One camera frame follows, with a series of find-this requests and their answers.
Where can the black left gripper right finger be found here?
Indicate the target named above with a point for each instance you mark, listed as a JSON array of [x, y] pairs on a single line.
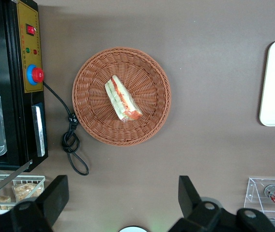
[[188, 198]]

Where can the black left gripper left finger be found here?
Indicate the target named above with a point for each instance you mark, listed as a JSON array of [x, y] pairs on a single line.
[[55, 198]]

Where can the triangle sandwich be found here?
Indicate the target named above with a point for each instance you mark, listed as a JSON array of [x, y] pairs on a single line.
[[121, 97]]

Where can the round brown wicker basket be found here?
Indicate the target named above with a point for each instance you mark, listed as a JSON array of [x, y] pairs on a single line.
[[91, 72]]

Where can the silver metal lever bar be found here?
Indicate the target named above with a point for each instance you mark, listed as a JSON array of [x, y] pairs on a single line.
[[6, 180]]

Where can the clear acrylic can rack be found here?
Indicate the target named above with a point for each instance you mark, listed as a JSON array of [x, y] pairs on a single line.
[[255, 193]]

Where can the silver metal plate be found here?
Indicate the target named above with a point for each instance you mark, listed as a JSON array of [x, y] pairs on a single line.
[[38, 130]]

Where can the black sealing machine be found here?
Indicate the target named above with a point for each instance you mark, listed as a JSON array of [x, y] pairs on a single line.
[[10, 96]]

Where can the red emergency stop button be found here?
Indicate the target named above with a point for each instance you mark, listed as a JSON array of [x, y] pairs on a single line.
[[37, 74]]

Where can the red rocker switch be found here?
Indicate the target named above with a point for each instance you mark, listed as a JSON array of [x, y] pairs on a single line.
[[30, 30]]

